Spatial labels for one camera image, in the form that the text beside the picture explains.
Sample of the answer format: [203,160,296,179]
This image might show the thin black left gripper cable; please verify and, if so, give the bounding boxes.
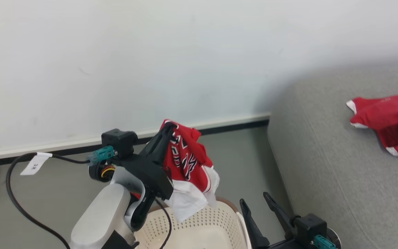
[155,198,172,249]

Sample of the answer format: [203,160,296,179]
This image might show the cream perforated plastic laundry basket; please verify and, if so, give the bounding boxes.
[133,197,253,249]

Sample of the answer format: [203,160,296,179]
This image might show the teal right camera connector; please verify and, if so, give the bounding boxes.
[314,235,337,249]

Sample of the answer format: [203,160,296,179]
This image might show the grey fabric sofa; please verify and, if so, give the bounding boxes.
[267,62,398,249]

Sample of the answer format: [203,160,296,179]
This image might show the teal camera connector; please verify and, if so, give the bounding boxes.
[314,235,337,249]
[88,145,117,165]

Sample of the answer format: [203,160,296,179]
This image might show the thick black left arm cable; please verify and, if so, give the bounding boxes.
[6,152,92,249]

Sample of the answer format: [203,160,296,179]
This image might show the red jersey with white lettering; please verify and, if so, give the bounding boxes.
[159,119,220,222]

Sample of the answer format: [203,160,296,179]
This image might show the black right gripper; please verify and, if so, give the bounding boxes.
[239,192,316,249]

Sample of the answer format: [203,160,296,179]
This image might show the red garment with white cuffs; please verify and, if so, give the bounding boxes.
[346,93,398,158]

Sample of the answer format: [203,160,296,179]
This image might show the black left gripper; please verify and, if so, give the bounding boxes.
[111,122,178,200]

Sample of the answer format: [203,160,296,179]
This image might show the teal left camera connector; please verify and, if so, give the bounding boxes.
[88,145,117,165]

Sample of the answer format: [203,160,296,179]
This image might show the white paper cable tag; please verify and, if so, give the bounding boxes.
[20,152,53,176]

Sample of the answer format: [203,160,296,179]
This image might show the white and black baseboard strip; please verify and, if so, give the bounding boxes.
[0,112,271,169]

